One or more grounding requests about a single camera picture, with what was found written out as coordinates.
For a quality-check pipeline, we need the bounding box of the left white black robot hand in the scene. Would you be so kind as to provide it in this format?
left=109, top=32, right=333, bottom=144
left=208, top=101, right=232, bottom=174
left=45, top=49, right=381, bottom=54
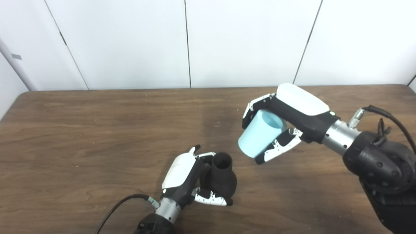
left=160, top=145, right=233, bottom=208

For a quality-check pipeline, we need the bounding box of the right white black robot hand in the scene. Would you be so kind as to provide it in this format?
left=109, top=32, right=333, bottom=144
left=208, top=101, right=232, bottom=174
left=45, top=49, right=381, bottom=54
left=242, top=83, right=340, bottom=165

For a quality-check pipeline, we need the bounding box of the black flared nozzle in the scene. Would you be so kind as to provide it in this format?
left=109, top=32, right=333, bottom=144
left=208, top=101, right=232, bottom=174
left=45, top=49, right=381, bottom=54
left=199, top=152, right=238, bottom=199

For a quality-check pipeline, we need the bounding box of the light blue cylinder cup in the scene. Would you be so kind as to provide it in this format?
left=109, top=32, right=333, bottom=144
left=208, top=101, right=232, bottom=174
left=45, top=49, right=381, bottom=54
left=238, top=109, right=288, bottom=159

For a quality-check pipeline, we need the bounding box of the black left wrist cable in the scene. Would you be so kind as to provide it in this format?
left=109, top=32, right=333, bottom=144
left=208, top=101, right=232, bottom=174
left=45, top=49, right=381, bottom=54
left=95, top=194, right=160, bottom=234

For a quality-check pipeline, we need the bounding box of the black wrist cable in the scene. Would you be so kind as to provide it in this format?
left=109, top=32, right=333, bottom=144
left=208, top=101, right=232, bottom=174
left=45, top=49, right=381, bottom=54
left=348, top=105, right=416, bottom=155
left=95, top=194, right=160, bottom=234

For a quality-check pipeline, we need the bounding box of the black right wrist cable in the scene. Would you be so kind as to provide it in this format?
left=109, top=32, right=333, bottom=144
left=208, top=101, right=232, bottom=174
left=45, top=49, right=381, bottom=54
left=348, top=105, right=416, bottom=155

